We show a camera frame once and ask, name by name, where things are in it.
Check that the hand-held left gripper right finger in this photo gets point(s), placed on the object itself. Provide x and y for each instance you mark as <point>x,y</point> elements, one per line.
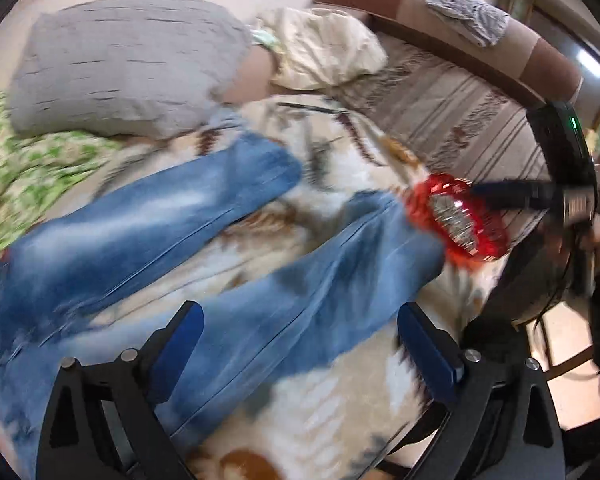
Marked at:
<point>425,350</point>

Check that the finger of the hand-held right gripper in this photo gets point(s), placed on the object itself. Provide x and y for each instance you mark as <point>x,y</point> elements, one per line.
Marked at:
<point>510,194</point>

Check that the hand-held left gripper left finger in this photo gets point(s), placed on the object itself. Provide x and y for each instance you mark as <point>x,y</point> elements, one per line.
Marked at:
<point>182,345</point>

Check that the red plastic dish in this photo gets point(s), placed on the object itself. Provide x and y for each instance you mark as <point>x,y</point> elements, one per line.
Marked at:
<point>450,217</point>

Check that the blue denim pants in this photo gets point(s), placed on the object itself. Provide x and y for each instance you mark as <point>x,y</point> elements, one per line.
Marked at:
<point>260,310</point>

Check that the brown striped sofa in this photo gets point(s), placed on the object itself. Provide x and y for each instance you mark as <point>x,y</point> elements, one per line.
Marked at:
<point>455,110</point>

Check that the leaf printed blanket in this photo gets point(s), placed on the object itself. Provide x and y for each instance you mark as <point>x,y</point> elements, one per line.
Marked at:
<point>325,410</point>

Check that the wooden framed glass door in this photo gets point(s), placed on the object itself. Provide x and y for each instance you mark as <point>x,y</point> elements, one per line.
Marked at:
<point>570,35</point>

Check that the grey cloth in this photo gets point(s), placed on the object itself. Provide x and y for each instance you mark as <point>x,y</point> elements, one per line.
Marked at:
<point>472,15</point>

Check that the green patterned quilt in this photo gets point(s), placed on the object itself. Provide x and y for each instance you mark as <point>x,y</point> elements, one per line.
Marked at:
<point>25,170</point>

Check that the cream crumpled cloth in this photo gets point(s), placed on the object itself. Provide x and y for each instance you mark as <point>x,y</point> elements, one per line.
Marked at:
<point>325,47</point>

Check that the grey pillow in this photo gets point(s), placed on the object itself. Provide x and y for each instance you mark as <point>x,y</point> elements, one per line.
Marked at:
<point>125,70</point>

